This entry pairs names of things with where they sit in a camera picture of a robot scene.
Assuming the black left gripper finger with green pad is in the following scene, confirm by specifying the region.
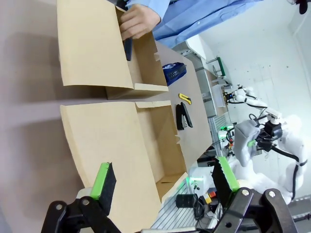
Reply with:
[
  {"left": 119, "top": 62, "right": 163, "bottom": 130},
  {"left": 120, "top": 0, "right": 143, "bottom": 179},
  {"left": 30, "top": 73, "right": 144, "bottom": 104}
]
[{"left": 40, "top": 161, "right": 122, "bottom": 233}]

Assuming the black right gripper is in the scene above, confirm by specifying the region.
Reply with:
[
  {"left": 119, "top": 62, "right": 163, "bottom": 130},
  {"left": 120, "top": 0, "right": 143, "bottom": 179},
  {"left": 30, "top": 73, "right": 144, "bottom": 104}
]
[{"left": 211, "top": 120, "right": 298, "bottom": 233}]

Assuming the large cardboard box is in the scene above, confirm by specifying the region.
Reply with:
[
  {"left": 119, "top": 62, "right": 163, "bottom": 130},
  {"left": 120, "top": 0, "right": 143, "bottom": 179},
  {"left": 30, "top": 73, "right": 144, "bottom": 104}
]
[{"left": 60, "top": 100, "right": 189, "bottom": 233}]

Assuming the slim black remote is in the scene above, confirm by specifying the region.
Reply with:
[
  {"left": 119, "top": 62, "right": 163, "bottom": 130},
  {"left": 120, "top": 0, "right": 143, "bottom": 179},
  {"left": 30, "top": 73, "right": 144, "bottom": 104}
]
[{"left": 122, "top": 36, "right": 134, "bottom": 62}]

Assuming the forearm in blue sleeve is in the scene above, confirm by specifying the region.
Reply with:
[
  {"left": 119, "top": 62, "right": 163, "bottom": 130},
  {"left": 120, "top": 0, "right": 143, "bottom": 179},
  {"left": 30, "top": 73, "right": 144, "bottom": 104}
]
[{"left": 126, "top": 0, "right": 175, "bottom": 25}]

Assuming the white robot base, green light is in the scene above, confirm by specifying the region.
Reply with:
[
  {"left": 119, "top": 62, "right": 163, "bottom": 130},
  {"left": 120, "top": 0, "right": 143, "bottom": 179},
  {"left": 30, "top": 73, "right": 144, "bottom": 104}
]
[{"left": 188, "top": 166, "right": 216, "bottom": 195}]

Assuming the cardboard box with short flaps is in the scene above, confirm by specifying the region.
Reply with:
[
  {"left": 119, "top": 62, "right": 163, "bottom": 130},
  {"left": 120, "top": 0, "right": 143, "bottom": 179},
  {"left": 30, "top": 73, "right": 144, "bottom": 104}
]
[{"left": 57, "top": 0, "right": 170, "bottom": 100}]

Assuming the person's bare hand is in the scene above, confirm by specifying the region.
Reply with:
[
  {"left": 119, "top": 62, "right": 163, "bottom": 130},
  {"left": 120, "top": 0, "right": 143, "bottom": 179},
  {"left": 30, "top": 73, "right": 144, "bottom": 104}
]
[{"left": 119, "top": 4, "right": 162, "bottom": 41}]

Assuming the red emergency stop button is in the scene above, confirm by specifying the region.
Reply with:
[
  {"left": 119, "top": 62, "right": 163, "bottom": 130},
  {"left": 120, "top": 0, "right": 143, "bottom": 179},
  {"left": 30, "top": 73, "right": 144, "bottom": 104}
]
[{"left": 205, "top": 191, "right": 217, "bottom": 204}]

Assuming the black power adapter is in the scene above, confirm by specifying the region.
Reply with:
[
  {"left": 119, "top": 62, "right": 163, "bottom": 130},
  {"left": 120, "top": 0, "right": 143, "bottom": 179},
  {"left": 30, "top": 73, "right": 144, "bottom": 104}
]
[{"left": 175, "top": 193, "right": 195, "bottom": 209}]

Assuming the black stapler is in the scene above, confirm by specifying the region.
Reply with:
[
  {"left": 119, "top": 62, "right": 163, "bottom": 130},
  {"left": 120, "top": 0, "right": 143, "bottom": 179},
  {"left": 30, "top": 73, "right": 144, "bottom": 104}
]
[{"left": 175, "top": 101, "right": 194, "bottom": 131}]

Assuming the yellow utility knife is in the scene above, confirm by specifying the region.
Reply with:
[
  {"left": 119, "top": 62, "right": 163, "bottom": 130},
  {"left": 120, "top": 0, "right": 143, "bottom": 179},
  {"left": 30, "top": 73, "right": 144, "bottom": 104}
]
[{"left": 178, "top": 93, "right": 192, "bottom": 105}]

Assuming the green-framed cart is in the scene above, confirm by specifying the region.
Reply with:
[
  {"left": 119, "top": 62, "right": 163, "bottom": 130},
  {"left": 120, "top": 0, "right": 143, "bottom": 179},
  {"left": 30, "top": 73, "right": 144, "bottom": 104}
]
[{"left": 206, "top": 57, "right": 228, "bottom": 79}]

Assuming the blue zip pouch, white print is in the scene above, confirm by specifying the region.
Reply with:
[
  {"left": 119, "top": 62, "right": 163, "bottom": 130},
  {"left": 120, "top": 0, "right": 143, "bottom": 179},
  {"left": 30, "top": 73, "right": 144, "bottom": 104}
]
[{"left": 162, "top": 62, "right": 187, "bottom": 86}]

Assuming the blue shirt sleeve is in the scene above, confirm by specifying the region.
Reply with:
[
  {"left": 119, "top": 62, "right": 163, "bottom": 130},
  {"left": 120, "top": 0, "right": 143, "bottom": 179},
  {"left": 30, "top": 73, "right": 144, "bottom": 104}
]
[{"left": 153, "top": 0, "right": 264, "bottom": 49}]

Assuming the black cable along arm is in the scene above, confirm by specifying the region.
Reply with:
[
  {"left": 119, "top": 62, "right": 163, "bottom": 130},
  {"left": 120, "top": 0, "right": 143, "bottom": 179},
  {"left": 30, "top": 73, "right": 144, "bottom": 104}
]
[{"left": 271, "top": 145, "right": 308, "bottom": 201}]

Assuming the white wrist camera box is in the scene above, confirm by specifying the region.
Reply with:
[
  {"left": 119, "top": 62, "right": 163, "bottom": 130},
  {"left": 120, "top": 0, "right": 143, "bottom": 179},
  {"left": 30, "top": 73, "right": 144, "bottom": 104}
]
[{"left": 265, "top": 108, "right": 282, "bottom": 120}]

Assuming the tangle of black cables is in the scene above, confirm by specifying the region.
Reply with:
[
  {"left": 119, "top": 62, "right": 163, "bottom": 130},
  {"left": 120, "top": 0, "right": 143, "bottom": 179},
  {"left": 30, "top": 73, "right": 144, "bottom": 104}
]
[{"left": 193, "top": 186, "right": 223, "bottom": 221}]

